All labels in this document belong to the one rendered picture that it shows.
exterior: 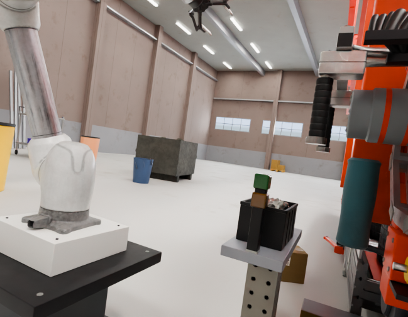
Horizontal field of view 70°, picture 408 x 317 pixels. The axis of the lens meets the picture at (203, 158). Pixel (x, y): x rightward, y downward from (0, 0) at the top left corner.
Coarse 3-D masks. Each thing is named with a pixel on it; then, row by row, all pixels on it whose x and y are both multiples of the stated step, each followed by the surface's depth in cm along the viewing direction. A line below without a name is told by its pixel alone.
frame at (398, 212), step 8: (392, 152) 94; (400, 152) 93; (392, 160) 93; (400, 160) 92; (392, 168) 91; (400, 168) 91; (392, 176) 88; (392, 184) 87; (392, 192) 85; (392, 200) 83; (392, 208) 80; (400, 208) 77; (392, 216) 80; (400, 216) 71; (400, 224) 69
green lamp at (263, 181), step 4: (256, 176) 77; (260, 176) 76; (264, 176) 76; (268, 176) 76; (256, 180) 77; (260, 180) 76; (264, 180) 76; (268, 180) 76; (256, 184) 77; (260, 184) 76; (264, 184) 76; (268, 184) 76; (256, 188) 77; (260, 188) 76; (264, 188) 76; (268, 188) 77
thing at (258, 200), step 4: (252, 192) 77; (256, 192) 77; (252, 196) 77; (256, 196) 76; (260, 196) 76; (264, 196) 76; (268, 196) 78; (252, 200) 77; (256, 200) 76; (260, 200) 76; (264, 200) 76; (252, 204) 77; (256, 204) 76; (260, 204) 76; (264, 204) 76; (260, 208) 76; (264, 208) 76
